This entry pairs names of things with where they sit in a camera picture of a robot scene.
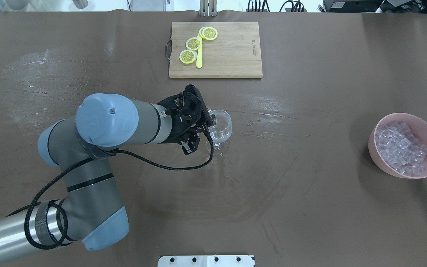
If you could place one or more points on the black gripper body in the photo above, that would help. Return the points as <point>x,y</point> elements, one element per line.
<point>190,145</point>

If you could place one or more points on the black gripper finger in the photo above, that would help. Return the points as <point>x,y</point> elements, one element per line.
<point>190,140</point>

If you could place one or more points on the steel jigger cup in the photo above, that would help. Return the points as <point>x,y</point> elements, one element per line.
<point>212,116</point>

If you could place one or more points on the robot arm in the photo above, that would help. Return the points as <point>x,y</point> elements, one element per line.
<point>83,203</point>

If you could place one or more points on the clear wine glass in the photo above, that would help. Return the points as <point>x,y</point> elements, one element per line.
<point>220,131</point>

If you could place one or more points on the pile of clear ice cubes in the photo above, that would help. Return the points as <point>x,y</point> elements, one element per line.
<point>401,149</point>

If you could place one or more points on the lemon slice middle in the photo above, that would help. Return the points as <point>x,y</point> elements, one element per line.
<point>194,43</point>

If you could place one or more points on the wooden cutting board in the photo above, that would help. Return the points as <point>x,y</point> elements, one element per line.
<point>235,53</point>

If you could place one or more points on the lemon slice far pair back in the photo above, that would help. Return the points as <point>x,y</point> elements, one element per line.
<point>201,32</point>

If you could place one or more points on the lemon slice pair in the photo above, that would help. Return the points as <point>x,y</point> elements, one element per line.
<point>201,32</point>
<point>210,33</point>

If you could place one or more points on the lemon slice far pair front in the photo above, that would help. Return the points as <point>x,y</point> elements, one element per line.
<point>210,33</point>

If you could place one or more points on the brown table mat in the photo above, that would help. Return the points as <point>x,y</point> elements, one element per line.
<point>296,186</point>

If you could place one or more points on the pink bowl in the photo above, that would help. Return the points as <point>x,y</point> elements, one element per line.
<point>418,127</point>

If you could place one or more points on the lemon slice near handle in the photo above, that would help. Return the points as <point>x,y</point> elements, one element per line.
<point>188,56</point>

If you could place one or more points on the aluminium frame post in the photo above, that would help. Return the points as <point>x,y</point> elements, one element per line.
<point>208,8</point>

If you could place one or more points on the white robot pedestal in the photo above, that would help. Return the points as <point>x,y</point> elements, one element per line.
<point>207,261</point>

